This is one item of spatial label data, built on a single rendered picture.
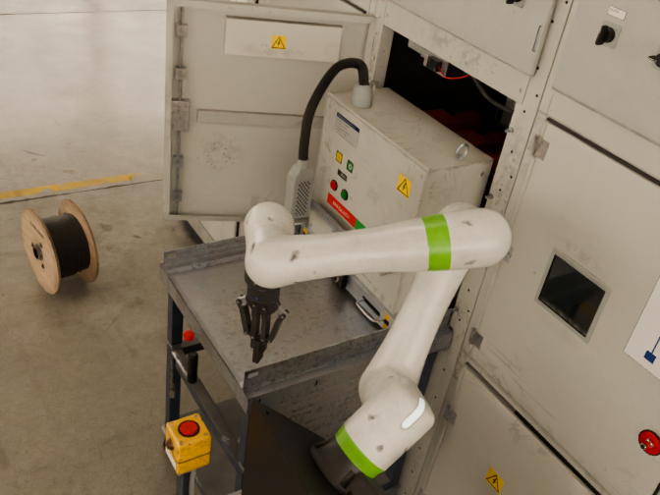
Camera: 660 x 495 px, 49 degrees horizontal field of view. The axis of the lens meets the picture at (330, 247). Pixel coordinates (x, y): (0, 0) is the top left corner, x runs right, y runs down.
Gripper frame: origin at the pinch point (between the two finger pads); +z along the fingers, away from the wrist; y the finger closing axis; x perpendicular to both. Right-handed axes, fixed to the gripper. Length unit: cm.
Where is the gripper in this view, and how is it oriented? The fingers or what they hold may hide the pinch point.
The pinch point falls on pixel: (258, 349)
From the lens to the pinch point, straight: 178.1
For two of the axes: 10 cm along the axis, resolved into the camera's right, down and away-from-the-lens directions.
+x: -3.6, 4.7, -8.1
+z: -1.2, 8.3, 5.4
